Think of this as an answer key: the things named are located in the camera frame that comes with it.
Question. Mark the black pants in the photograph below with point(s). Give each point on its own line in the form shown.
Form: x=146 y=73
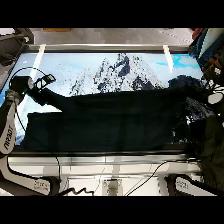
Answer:
x=113 y=123

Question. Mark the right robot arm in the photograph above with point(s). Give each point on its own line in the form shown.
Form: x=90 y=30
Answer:
x=194 y=187

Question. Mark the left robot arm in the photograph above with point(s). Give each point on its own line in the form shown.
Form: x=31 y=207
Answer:
x=7 y=133

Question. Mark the heap of clothes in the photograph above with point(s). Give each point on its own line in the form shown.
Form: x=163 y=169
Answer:
x=208 y=50

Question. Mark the dark green garment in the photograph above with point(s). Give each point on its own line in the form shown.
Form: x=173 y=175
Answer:
x=210 y=156

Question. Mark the silver frame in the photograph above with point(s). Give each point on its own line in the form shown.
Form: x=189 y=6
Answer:
x=100 y=163

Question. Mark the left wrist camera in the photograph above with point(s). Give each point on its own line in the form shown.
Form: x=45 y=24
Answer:
x=45 y=80

